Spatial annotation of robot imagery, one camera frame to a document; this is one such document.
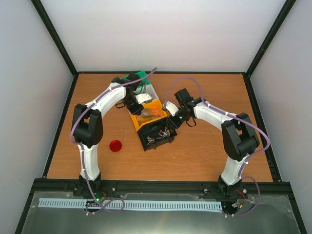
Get silver metal scoop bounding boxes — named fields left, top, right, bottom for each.
left=140, top=108, right=157, bottom=118

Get red jar lid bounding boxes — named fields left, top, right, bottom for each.
left=109, top=140, right=122, bottom=153

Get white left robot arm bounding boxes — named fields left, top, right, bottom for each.
left=70, top=73, right=143, bottom=196

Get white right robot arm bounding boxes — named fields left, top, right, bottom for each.
left=163, top=88, right=260, bottom=197

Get yellow candy bin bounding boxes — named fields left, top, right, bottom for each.
left=130, top=99, right=168, bottom=131

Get white candy bin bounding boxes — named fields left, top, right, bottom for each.
left=141, top=85, right=159, bottom=104

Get black candy bin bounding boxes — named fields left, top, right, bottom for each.
left=137, top=118, right=177, bottom=151

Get green candy bin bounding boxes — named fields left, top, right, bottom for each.
left=123, top=71, right=151, bottom=89

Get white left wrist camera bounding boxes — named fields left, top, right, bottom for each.
left=136, top=93, right=153, bottom=104

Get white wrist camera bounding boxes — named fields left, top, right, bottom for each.
left=162, top=101, right=179, bottom=117
left=136, top=93, right=153, bottom=104

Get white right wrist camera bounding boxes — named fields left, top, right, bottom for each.
left=162, top=101, right=179, bottom=117

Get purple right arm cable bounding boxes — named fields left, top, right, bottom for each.
left=162, top=77, right=271, bottom=218

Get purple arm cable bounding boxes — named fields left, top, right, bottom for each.
left=69, top=67, right=158, bottom=216
left=162, top=77, right=271, bottom=218

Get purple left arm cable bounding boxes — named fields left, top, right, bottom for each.
left=69, top=67, right=158, bottom=216

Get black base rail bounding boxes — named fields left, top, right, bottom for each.
left=31, top=178, right=292, bottom=202

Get black enclosure frame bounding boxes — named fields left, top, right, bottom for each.
left=15, top=0, right=295, bottom=234

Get light blue cable duct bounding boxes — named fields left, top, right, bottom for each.
left=38, top=198, right=222, bottom=213

